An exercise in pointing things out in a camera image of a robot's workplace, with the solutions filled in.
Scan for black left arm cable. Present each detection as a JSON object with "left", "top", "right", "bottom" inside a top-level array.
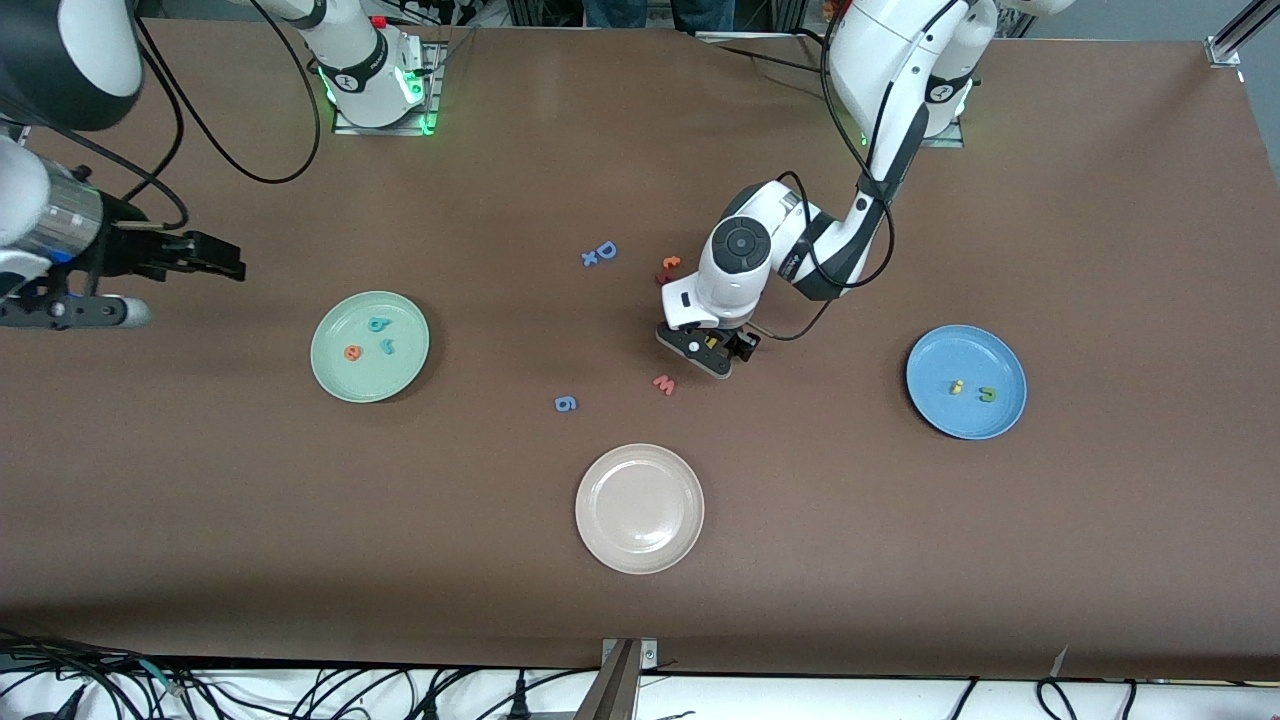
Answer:
[{"left": 745, "top": 0, "right": 896, "bottom": 343}]

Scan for green tipped cable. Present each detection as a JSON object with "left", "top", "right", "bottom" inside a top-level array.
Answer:
[{"left": 135, "top": 655, "right": 196, "bottom": 698}]

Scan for black base cable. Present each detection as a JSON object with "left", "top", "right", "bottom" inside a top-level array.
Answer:
[{"left": 700, "top": 40, "right": 833, "bottom": 73}]

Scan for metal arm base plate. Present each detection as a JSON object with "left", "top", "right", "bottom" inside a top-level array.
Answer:
[
  {"left": 333, "top": 40, "right": 442, "bottom": 136},
  {"left": 925, "top": 100, "right": 967, "bottom": 149}
]

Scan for aluminium profile beam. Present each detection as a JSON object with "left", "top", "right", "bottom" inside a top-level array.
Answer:
[{"left": 573, "top": 640, "right": 641, "bottom": 720}]

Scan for beige plate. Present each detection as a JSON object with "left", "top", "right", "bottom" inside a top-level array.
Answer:
[{"left": 575, "top": 443, "right": 706, "bottom": 576}]

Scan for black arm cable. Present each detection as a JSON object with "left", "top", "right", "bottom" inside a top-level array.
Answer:
[
  {"left": 20, "top": 0, "right": 323, "bottom": 233},
  {"left": 745, "top": 0, "right": 896, "bottom": 343}
]

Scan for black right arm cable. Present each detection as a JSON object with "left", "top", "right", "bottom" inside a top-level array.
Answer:
[{"left": 20, "top": 0, "right": 323, "bottom": 233}]

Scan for aluminium corner profile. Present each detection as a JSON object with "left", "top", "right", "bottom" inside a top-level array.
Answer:
[{"left": 1207, "top": 0, "right": 1280, "bottom": 68}]

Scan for brown table cover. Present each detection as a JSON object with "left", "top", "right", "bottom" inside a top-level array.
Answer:
[{"left": 0, "top": 18, "right": 1280, "bottom": 683}]

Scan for pale green plate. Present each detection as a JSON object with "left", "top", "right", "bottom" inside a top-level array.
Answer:
[{"left": 310, "top": 290, "right": 431, "bottom": 404}]

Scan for blue plate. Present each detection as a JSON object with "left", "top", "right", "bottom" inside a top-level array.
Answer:
[{"left": 905, "top": 324, "right": 1028, "bottom": 441}]

